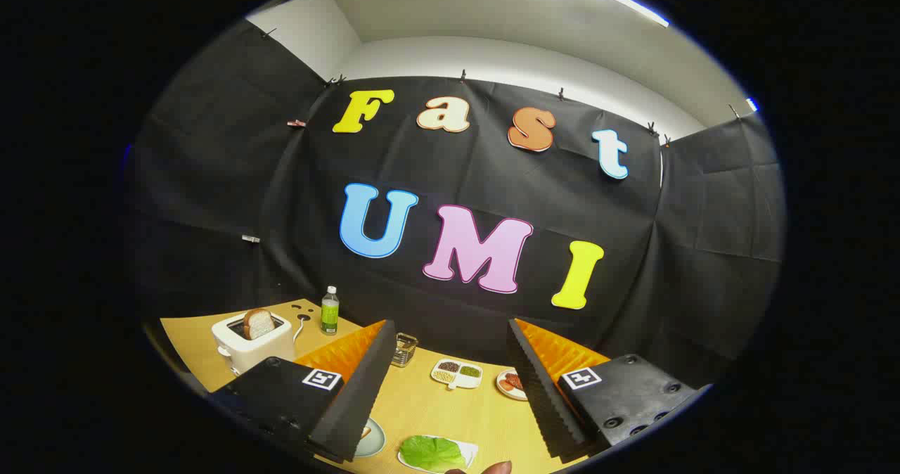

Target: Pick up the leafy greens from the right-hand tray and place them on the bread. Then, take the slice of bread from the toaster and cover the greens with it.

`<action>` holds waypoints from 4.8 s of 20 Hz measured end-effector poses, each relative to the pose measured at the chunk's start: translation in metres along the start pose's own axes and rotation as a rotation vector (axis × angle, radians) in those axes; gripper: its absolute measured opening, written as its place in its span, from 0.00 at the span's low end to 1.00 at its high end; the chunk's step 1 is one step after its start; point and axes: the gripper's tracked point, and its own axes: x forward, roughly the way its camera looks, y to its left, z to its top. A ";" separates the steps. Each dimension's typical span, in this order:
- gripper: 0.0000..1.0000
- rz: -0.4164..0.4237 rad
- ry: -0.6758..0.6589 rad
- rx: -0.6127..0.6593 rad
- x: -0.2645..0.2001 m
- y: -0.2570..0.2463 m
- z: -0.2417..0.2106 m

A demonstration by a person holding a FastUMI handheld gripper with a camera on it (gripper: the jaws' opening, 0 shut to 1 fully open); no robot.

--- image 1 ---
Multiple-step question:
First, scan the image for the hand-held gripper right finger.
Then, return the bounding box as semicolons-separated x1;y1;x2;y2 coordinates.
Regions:
506;318;712;461

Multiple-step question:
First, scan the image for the pale green round plate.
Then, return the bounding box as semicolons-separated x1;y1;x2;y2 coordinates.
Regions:
355;418;386;459

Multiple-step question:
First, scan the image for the white round meat plate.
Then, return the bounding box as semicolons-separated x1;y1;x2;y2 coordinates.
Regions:
496;367;529;402

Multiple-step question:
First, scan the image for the metal wire basket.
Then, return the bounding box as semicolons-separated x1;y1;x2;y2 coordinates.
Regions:
391;332;418;368

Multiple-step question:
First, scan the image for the green label water bottle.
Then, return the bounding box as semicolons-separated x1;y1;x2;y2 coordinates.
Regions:
321;286;340;336

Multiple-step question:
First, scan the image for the white toaster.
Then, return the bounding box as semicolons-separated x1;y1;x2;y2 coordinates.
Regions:
212;311;296;376

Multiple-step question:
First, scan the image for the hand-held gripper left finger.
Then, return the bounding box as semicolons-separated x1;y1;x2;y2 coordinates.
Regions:
210;319;398;464

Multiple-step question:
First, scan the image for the black backdrop cloth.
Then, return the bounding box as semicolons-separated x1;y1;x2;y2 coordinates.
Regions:
123;17;787;390

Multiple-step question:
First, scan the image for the green lettuce leaf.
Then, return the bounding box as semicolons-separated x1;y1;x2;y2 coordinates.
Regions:
399;435;466;473

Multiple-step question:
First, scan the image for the toasted bread slice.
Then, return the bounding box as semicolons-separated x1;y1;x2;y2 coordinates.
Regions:
243;309;276;340

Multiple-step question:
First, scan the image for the white divided bean dish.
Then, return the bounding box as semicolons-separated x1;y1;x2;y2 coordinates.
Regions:
430;358;484;391

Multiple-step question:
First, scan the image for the white rectangular plate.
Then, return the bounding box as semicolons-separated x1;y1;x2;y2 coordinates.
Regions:
397;435;479;474

